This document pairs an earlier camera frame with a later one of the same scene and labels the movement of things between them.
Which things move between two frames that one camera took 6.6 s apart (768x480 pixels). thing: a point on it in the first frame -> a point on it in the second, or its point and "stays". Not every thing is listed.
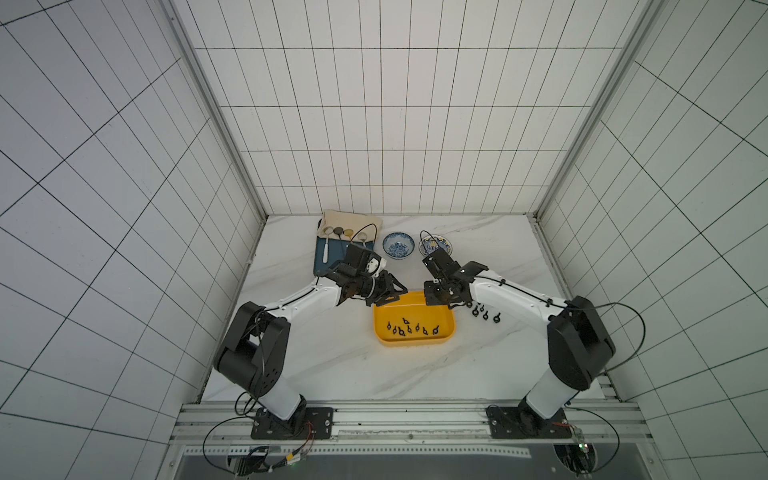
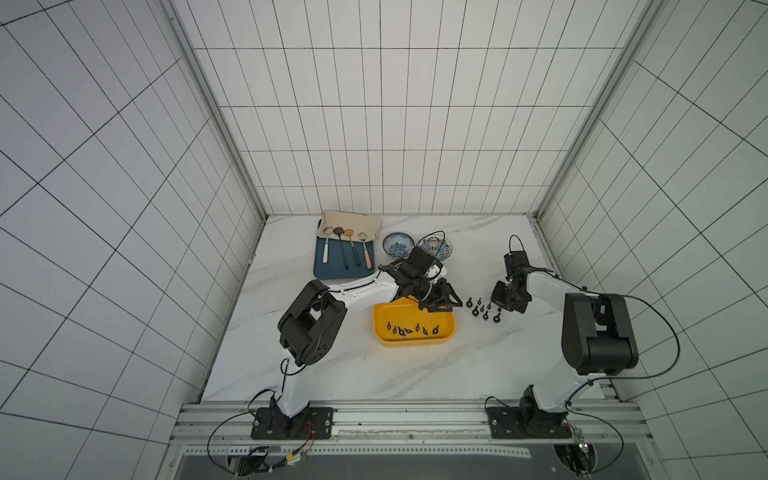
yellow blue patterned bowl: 429,244 stays
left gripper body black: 372,287 -> 427,292
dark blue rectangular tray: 336,252 stays
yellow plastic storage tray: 410,321 stays
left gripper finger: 387,299 -> 446,307
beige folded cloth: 357,222 stays
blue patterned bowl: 398,245 stays
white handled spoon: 327,231 stays
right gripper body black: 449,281 -> 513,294
